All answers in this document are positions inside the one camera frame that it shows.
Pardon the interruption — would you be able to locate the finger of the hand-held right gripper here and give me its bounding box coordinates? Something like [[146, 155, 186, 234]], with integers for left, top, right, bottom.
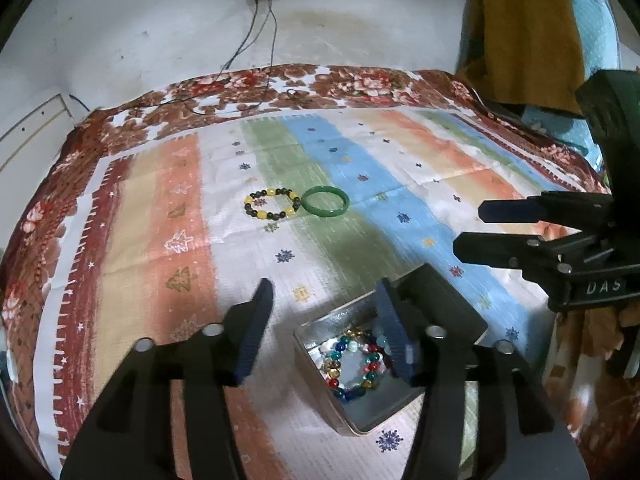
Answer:
[[478, 190, 617, 229], [452, 232, 609, 281]]

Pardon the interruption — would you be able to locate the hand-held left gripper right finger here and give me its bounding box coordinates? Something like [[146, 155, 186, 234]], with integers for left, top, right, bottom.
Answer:
[[374, 278, 592, 480]]

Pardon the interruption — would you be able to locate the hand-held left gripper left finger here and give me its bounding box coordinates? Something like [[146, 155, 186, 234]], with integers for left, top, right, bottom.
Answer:
[[60, 277, 275, 480]]

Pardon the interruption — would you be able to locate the white bead bracelet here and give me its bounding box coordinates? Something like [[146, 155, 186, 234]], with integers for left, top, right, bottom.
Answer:
[[317, 332, 393, 376]]

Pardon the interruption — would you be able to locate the multicolour glass bead bracelet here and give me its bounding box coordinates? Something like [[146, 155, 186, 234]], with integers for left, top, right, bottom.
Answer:
[[320, 327, 386, 402]]

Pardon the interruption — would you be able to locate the silver metal tin box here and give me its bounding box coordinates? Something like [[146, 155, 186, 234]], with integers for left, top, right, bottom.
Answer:
[[293, 262, 489, 436]]

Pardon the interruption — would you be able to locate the green jade bangle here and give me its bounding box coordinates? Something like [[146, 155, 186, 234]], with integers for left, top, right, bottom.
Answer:
[[300, 186, 349, 218]]

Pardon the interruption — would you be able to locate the yellow and black bead bracelet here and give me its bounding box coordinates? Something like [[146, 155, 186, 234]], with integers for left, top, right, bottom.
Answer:
[[243, 187, 302, 222]]

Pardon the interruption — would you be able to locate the striped colourful mat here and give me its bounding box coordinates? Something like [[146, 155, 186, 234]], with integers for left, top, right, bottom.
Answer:
[[37, 107, 610, 480]]

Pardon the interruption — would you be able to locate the light blue printed cloth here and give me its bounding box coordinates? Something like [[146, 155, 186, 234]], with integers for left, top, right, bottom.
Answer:
[[520, 0, 622, 157]]

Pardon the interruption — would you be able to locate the mustard yellow garment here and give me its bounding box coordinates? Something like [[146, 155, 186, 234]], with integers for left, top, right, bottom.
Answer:
[[456, 0, 587, 112]]

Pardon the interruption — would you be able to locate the striped patterned bed cover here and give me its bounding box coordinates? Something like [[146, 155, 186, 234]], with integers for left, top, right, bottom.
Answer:
[[0, 63, 640, 480]]

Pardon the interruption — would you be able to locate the white wooden headboard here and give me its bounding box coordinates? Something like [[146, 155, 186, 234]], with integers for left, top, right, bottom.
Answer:
[[0, 86, 77, 177]]

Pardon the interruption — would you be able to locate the grey power cable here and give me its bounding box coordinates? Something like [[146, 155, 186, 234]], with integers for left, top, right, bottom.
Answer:
[[219, 0, 264, 77]]

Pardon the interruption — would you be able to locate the black power cable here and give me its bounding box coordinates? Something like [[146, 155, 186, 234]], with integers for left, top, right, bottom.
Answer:
[[266, 0, 279, 69]]

